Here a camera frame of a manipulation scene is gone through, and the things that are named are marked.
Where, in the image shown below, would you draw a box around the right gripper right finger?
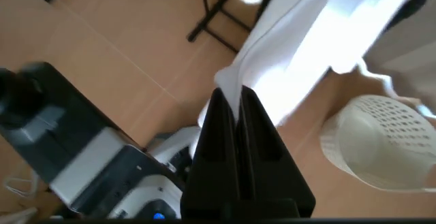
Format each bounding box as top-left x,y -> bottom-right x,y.
238,84 -> 317,218

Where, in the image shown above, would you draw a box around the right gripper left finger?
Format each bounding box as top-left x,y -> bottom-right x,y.
180,87 -> 241,218

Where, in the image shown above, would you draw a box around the white garment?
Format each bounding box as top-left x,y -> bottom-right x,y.
197,0 -> 423,129

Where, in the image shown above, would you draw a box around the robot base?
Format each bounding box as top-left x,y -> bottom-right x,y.
0,62 -> 202,220

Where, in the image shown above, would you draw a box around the white laundry basket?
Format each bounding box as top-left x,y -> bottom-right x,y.
319,94 -> 436,193

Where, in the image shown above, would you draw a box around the black clothes rack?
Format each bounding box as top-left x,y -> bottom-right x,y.
186,0 -> 253,54

